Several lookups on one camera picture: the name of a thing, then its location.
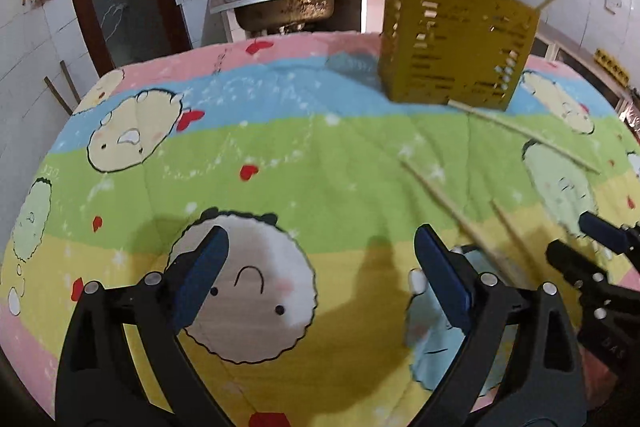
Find long diagonal wooden chopstick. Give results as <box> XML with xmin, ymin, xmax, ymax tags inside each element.
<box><xmin>401</xmin><ymin>160</ymin><xmax>529</xmax><ymax>287</ymax></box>

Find kitchen counter cabinet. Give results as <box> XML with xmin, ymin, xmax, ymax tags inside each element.
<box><xmin>536</xmin><ymin>22</ymin><xmax>639</xmax><ymax>121</ymax></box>

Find colourful cartoon quilt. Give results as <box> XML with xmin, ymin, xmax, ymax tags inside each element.
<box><xmin>1</xmin><ymin>34</ymin><xmax>639</xmax><ymax>426</ymax></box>

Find yellow slotted utensil holder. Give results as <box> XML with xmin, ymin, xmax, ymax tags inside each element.
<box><xmin>378</xmin><ymin>0</ymin><xmax>539</xmax><ymax>110</ymax></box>

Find wooden sticks against wall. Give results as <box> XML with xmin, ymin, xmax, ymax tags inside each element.
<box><xmin>43</xmin><ymin>60</ymin><xmax>81</xmax><ymax>116</ymax></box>

